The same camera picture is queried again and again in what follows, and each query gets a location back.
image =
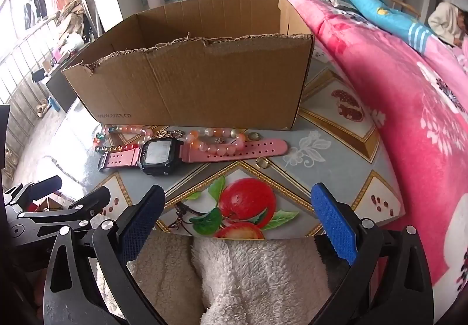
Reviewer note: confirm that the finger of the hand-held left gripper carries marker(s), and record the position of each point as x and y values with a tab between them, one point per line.
84	206
45	186

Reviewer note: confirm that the blue cartoon pillow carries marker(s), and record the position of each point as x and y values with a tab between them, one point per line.
387	10

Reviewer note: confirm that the pink floral blanket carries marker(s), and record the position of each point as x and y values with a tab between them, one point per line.
402	109

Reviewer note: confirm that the wooden chair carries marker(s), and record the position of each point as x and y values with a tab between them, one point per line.
406	7

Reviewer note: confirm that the metal window railing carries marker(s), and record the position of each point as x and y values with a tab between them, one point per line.
22	65

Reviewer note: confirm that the pile of clothes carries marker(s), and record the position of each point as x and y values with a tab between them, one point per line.
75	18

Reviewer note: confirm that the digital wrist watch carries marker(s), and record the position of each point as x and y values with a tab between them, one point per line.
161	156

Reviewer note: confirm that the grey cabinet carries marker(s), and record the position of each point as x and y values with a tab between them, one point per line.
62	92

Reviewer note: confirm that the gold ribbed clasp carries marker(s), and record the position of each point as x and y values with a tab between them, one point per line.
178	133

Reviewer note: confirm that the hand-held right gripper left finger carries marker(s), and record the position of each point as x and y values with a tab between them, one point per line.
140	222

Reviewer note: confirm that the pair of beige shoes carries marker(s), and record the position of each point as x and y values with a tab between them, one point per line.
42	108

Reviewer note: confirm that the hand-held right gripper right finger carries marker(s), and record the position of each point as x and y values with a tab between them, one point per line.
334	222

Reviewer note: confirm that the dark hanging jacket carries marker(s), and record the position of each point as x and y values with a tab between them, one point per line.
34	5

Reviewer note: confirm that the brown cardboard box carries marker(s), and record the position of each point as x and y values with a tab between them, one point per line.
204	87

